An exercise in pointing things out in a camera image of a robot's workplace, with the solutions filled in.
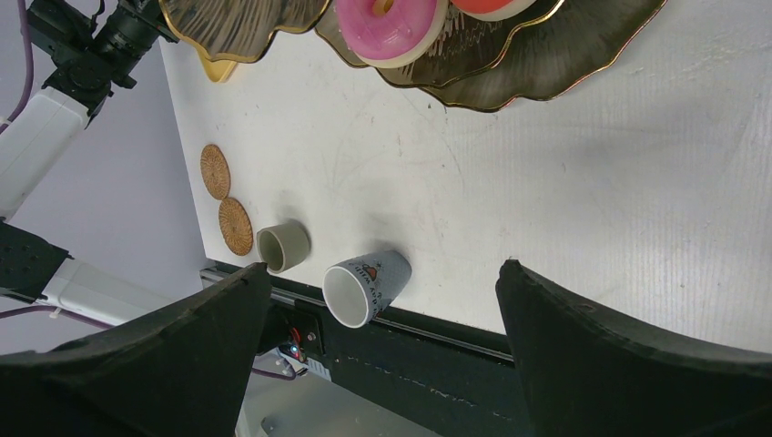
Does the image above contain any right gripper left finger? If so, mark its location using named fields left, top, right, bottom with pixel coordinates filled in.
left=1, top=263, right=271, bottom=436

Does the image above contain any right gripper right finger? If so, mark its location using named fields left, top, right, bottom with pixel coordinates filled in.
left=496, top=259, right=771, bottom=436

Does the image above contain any yellow serving tray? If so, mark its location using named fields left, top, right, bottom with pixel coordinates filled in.
left=197, top=50, right=239, bottom=83

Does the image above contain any three tier glass stand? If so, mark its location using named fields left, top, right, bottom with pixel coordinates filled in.
left=160, top=1, right=663, bottom=112

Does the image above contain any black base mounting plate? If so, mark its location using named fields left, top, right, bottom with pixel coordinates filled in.
left=198, top=261, right=532, bottom=437

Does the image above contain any grey small cup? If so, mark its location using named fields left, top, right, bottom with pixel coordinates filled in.
left=255, top=220, right=311, bottom=274

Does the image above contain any left white cable duct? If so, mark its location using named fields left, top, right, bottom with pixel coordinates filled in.
left=271, top=348, right=331, bottom=381

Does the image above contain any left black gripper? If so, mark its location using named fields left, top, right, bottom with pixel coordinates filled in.
left=90, top=0, right=178, bottom=61

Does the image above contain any blue grey mug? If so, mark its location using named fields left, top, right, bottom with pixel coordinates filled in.
left=321, top=250, right=412, bottom=329

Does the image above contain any red strawberry donut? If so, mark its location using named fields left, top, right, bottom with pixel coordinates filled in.
left=451, top=0, right=535, bottom=22

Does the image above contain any pink frosted donut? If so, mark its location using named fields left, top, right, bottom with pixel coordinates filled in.
left=334, top=0, right=450, bottom=68

